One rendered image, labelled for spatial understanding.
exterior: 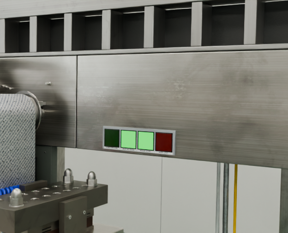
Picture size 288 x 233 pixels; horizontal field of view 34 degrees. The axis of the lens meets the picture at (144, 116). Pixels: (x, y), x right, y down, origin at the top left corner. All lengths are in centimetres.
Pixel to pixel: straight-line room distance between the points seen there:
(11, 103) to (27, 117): 7
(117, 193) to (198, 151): 305
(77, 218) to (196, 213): 265
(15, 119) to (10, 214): 34
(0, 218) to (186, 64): 64
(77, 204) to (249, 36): 66
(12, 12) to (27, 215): 78
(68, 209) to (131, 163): 288
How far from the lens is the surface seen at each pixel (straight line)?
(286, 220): 143
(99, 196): 149
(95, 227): 153
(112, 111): 145
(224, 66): 128
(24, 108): 149
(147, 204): 418
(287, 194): 142
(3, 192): 142
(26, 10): 170
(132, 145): 140
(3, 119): 143
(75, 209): 137
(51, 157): 162
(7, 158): 146
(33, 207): 127
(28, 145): 151
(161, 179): 407
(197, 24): 133
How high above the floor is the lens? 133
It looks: 3 degrees down
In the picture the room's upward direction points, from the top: 1 degrees clockwise
